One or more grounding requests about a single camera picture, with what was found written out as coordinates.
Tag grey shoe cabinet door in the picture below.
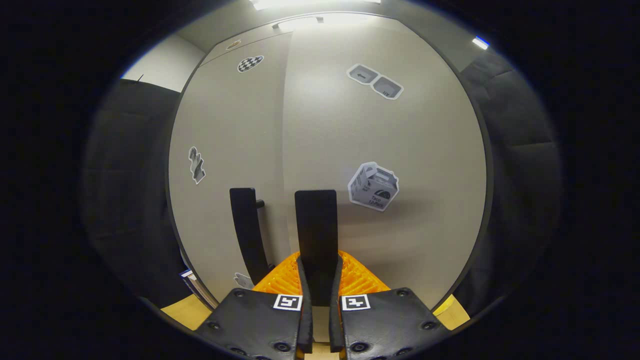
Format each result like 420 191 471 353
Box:
282 15 488 311
168 32 293 311

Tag large ceiling light panel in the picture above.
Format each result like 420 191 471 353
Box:
250 0 382 12

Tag grey double-door shoe cabinet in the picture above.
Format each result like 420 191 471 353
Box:
165 11 496 313

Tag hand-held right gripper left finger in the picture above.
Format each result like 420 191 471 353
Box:
195 251 314 360

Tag grey cabinet drawer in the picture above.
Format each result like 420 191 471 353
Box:
199 11 401 68

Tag black door handle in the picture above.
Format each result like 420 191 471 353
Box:
294 189 340 307
229 187 273 286

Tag black backdrop cloth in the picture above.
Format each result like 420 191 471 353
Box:
82 47 561 321

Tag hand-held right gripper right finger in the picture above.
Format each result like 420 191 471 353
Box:
328 250 453 360

